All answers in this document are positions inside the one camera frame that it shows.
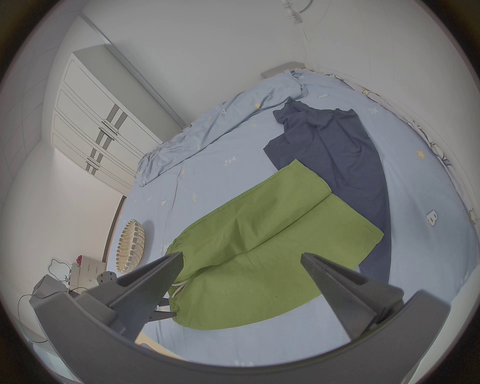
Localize green shorts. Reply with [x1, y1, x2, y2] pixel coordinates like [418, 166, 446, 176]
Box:
[166, 159, 385, 331]

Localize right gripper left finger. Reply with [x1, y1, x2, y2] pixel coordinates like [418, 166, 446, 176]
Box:
[77, 252, 184, 344]

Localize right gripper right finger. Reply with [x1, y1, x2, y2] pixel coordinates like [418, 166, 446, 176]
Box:
[300, 252, 406, 344]

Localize dark blue garment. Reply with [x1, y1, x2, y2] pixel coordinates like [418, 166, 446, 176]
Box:
[262, 98, 392, 284]

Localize white chest of drawers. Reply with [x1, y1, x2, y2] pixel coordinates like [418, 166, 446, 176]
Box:
[70, 255, 106, 291]

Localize bed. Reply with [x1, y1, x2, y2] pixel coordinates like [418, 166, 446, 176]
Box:
[101, 0, 480, 372]

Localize pale blue quilt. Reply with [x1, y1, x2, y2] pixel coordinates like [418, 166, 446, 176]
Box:
[134, 68, 310, 188]

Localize round woven basket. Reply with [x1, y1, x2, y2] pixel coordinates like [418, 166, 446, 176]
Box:
[115, 219, 146, 274]

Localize white wardrobe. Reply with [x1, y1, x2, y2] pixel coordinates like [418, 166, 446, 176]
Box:
[50, 44, 167, 196]

